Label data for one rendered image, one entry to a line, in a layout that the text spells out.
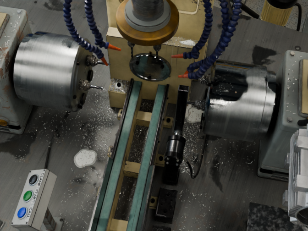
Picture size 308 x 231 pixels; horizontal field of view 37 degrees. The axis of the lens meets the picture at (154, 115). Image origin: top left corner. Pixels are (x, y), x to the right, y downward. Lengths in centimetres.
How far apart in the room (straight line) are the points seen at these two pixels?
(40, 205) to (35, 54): 47
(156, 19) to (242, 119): 40
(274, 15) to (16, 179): 146
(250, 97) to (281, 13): 104
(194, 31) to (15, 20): 60
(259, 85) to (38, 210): 74
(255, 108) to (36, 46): 70
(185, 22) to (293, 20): 118
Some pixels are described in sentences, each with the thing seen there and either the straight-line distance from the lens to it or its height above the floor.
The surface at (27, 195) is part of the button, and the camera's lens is 136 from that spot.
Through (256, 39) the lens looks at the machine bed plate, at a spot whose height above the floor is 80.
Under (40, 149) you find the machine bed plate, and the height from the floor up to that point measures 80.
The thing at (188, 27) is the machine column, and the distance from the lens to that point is 162.
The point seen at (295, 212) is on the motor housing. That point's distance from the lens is 111.
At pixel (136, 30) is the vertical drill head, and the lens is 130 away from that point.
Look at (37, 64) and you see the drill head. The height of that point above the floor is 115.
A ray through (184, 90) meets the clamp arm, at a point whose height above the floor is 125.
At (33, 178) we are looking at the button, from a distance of 138.
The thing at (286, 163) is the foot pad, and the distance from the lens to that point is 119.
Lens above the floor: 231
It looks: 59 degrees down
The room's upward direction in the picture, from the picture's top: 2 degrees clockwise
